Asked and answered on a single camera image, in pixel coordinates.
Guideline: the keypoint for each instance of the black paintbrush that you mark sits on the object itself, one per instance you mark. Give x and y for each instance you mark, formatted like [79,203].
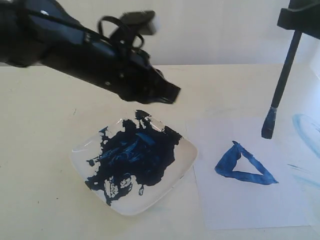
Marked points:
[270,119]

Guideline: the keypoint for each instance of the white square paint plate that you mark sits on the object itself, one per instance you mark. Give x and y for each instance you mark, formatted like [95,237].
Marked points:
[133,163]

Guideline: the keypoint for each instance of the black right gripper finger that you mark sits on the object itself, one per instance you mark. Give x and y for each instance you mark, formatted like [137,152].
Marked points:
[302,16]

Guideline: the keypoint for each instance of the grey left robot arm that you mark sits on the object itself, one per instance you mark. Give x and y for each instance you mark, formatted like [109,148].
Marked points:
[42,32]

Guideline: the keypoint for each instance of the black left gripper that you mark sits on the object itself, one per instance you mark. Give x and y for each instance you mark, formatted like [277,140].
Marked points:
[106,58]

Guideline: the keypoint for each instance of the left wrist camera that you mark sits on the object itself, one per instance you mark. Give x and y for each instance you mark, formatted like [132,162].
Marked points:
[141,22]

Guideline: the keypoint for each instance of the white paper sheet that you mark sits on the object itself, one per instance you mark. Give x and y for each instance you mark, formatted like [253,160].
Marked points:
[242,179]

